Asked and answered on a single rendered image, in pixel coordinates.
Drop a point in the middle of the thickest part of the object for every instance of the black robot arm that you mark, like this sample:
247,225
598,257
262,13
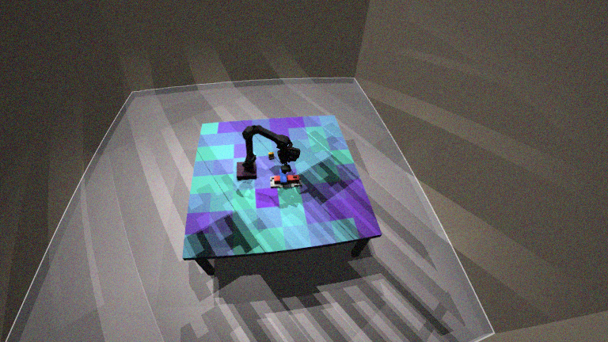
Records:
281,141

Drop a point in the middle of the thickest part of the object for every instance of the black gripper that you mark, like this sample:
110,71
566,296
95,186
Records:
284,159

